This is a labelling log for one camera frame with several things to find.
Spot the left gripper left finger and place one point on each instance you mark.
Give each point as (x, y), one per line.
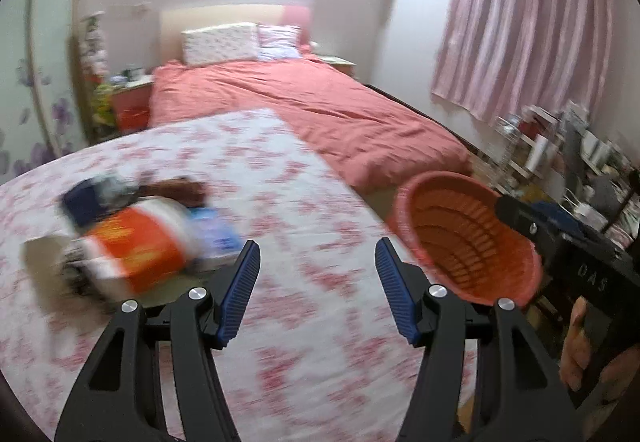
(117, 395)

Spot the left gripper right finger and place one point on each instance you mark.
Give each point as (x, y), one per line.
(518, 394)

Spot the blue tissue pack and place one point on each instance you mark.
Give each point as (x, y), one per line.
(219, 244)

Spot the navy blue snack wrapper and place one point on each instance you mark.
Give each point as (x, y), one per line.
(92, 200)

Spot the brown woven scrunchie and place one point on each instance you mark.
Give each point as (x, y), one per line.
(188, 193)

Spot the person right hand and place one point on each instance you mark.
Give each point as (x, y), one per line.
(576, 354)

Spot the orange plastic laundry basket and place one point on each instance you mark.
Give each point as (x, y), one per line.
(448, 222)

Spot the coral red duvet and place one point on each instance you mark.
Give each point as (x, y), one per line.
(371, 141)

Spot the pink satin curtain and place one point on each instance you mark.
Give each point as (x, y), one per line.
(502, 56)

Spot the floral sliding wardrobe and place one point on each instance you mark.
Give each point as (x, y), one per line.
(40, 118)

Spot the pink left nightstand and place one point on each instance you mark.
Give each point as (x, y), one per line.
(131, 105)

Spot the right nightstand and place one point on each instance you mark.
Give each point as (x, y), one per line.
(340, 64)

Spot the plush toy tower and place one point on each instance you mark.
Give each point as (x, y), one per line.
(94, 65)

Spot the floral white pillow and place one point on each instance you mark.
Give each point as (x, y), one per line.
(222, 43)

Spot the cream pink headboard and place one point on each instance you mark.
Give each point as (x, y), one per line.
(175, 21)

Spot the pink striped pillow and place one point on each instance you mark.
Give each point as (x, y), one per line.
(278, 42)

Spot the white wire rack shelf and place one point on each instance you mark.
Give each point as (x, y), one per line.
(527, 144)

